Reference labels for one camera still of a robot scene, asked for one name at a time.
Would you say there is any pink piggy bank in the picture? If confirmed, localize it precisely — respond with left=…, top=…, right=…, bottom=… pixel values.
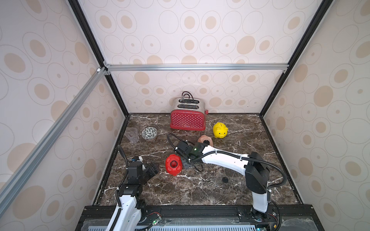
left=198, top=135, right=214, bottom=146

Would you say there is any red piggy bank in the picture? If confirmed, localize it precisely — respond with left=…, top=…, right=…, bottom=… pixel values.
left=165, top=155, right=183, bottom=176

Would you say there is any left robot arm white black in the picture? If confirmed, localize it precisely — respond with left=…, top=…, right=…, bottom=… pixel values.
left=106, top=160, right=159, bottom=231

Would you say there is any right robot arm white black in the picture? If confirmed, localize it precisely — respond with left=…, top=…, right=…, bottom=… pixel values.
left=171, top=140, right=287, bottom=215

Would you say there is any yellow piggy bank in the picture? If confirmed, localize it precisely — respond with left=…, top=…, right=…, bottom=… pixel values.
left=213, top=122, right=228, bottom=139

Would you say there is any patterned ceramic bowl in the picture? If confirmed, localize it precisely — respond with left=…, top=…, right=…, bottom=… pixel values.
left=141, top=127, right=158, bottom=141

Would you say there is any clear plastic cup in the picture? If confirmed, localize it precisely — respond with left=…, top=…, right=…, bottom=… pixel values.
left=125, top=128, right=139, bottom=143

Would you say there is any red polka dot toaster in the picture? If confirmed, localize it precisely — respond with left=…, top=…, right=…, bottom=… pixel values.
left=170, top=97, right=208, bottom=131

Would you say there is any black toaster cable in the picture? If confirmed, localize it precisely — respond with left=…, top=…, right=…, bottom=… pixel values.
left=179, top=91, right=196, bottom=102

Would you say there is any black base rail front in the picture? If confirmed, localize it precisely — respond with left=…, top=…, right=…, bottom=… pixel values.
left=76, top=204, right=324, bottom=231

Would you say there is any aluminium rail back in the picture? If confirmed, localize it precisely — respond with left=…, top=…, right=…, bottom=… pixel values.
left=106, top=63, right=289, bottom=72

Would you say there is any aluminium rail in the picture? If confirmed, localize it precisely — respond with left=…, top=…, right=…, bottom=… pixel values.
left=106, top=63, right=289, bottom=72
left=1, top=67, right=108, bottom=216

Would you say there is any aluminium rail left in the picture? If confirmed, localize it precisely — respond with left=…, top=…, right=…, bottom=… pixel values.
left=1, top=67, right=108, bottom=216

